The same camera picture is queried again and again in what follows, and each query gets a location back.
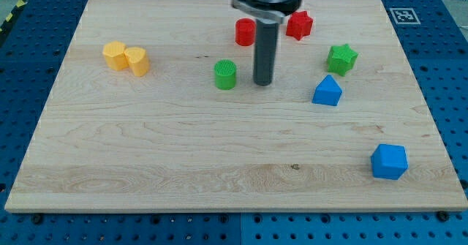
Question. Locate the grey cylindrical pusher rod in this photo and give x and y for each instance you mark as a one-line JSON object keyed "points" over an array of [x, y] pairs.
{"points": [[266, 37]]}

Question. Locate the blue triangle block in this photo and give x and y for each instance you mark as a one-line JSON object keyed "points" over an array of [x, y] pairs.
{"points": [[328, 92]]}

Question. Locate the blue cube block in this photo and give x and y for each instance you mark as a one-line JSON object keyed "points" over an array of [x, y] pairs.
{"points": [[389, 161]]}

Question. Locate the red cylinder block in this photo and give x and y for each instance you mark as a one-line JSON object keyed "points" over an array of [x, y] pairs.
{"points": [[245, 31]]}

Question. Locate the red star block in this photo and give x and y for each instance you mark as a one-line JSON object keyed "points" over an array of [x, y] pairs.
{"points": [[299, 25]]}

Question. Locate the green cylinder block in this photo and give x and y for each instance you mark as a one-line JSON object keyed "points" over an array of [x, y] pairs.
{"points": [[225, 74]]}

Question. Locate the green star block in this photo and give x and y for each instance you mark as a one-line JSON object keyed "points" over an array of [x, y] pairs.
{"points": [[341, 59]]}

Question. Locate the yellow heart block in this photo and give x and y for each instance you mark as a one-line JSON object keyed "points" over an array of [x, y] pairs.
{"points": [[137, 60]]}

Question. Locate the light wooden board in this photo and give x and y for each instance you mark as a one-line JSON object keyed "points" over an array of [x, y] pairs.
{"points": [[171, 141]]}

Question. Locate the white fiducial marker tag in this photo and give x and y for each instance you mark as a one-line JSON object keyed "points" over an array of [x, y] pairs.
{"points": [[404, 16]]}

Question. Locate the yellow hexagon block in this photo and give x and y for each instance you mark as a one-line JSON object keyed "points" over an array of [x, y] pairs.
{"points": [[114, 56]]}

